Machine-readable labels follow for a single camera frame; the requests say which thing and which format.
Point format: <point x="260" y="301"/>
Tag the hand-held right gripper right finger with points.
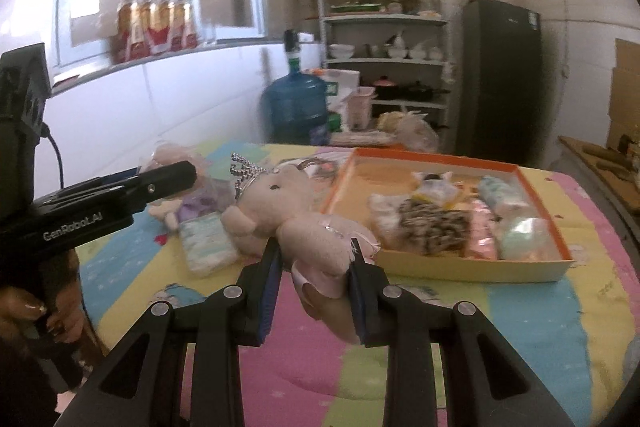
<point x="361" y="307"/>

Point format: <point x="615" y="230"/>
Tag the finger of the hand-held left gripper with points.
<point x="165" y="179"/>

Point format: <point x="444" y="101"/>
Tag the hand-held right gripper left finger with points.
<point x="270" y="297"/>

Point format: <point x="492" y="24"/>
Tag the pink plush toy with tiara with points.
<point x="300" y="227"/>

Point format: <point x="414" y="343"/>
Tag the orange cardboard tray box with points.
<point x="450" y="267"/>

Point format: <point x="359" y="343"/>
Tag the leopard print cloth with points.
<point x="435" y="227"/>

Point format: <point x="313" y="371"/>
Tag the yellow and white printed packet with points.
<point x="435" y="189"/>

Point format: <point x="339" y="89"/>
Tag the pink packet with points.
<point x="480" y="232"/>

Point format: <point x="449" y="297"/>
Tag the white patterned diaper packet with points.
<point x="207" y="247"/>
<point x="502" y="197"/>

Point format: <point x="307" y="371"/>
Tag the green packet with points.
<point x="527" y="239"/>

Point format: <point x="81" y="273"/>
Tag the purple soft item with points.
<point x="200" y="207"/>

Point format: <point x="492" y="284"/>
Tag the person's left hand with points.
<point x="25" y="319"/>

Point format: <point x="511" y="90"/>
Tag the peach item in plastic bag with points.
<point x="175" y="157"/>

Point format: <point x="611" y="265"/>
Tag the colourful printed bed sheet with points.
<point x="500" y="332"/>

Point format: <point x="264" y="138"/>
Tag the blue water jug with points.
<point x="295" y="107"/>

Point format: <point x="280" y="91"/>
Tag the clear glass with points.
<point x="210" y="36"/>

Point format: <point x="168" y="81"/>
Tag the shrink-wrapped pack of bottles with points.
<point x="157" y="27"/>

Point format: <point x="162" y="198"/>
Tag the black water pump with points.
<point x="292" y="49"/>

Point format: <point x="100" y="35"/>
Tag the plastic bag of food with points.
<point x="410" y="129"/>

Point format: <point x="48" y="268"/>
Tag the pink plastic basket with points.
<point x="360" y="107"/>

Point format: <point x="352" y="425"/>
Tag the white box with green label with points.
<point x="342" y="84"/>

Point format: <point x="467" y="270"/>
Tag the black pots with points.
<point x="415" y="91"/>

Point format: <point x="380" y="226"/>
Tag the green tray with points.
<point x="355" y="7"/>

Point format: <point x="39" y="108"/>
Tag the row of white bowls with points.
<point x="390" y="49"/>

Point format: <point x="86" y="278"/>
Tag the dark grey fridge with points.
<point x="500" y="82"/>

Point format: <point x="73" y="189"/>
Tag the white metal shelf rack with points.
<point x="382" y="19"/>

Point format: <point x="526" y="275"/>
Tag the wooden side table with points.
<point x="600" y="172"/>

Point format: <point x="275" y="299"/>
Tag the brown cardboard sheet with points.
<point x="625" y="92"/>

